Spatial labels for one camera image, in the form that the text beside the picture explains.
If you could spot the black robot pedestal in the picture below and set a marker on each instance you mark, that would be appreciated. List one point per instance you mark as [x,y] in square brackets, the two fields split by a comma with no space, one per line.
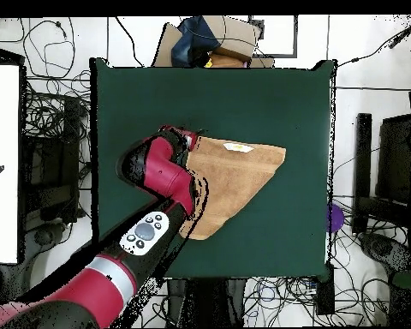
[205,301]

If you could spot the tan terry towel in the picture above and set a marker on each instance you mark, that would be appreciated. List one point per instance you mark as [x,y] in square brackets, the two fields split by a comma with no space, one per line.
[233,174]

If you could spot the white board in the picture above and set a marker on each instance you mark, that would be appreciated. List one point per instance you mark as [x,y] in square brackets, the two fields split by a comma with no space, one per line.
[1,137]

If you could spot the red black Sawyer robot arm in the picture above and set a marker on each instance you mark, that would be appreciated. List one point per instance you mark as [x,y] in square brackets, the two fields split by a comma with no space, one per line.
[102,291]

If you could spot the black metal rack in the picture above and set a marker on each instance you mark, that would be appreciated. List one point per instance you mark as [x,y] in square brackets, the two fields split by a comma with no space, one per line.
[68,137]

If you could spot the brown cardboard box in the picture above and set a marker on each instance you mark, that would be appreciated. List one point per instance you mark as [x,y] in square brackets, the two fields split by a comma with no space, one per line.
[236,34]

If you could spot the black upright bar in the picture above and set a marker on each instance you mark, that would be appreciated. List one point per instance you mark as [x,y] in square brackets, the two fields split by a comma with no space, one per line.
[362,154]

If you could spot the purple round object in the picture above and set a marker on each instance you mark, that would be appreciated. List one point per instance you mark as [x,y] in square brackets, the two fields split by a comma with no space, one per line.
[336,217]

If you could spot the black panel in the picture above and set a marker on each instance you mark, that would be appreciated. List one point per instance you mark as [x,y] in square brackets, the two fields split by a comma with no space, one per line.
[395,154]

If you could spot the black square floor frame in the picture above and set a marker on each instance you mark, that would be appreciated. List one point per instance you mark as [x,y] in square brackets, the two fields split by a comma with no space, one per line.
[295,34]

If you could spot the dark green table cloth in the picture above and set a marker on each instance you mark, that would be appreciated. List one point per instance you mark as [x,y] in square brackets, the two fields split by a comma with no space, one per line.
[260,96]

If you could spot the black power strip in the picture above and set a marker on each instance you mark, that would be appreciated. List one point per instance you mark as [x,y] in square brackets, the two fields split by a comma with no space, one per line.
[325,294]

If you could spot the dark blue garment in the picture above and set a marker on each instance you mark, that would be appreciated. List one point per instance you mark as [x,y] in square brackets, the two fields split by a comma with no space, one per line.
[191,41]

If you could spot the grey stand base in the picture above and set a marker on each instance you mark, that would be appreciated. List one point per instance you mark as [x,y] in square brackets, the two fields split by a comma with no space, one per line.
[380,248]
[44,236]

